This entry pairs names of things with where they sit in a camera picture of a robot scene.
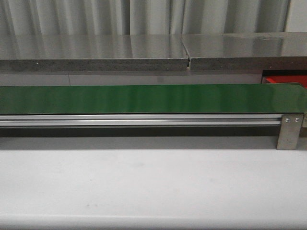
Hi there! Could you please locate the left grey stone shelf slab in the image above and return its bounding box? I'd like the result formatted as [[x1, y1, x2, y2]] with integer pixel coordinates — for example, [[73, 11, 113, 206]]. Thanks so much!
[[0, 34, 189, 73]]

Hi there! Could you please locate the grey stone shelf slab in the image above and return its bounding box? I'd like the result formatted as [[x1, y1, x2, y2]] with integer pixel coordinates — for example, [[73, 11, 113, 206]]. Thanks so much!
[[181, 32, 307, 71], [0, 34, 189, 73]]

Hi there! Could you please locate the right grey stone shelf slab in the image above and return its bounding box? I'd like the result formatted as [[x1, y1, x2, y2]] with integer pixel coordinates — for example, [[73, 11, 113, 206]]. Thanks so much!
[[181, 32, 307, 71]]

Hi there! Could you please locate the green conveyor belt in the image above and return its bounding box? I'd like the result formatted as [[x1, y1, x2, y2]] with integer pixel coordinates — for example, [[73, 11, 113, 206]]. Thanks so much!
[[0, 84, 307, 115]]

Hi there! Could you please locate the red plastic bin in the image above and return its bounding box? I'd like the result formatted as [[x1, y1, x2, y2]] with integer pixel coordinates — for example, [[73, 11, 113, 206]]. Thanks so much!
[[261, 75, 307, 88]]

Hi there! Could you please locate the grey pleated curtain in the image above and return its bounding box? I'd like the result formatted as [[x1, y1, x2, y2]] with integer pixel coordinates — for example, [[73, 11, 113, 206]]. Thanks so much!
[[0, 0, 290, 35]]

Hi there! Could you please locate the steel conveyor support bracket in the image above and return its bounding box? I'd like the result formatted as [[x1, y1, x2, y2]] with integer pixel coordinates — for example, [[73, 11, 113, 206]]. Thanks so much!
[[276, 114, 304, 150]]

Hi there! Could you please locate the aluminium conveyor side rail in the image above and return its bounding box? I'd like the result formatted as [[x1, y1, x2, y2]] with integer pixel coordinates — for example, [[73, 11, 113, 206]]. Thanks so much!
[[0, 114, 282, 127]]

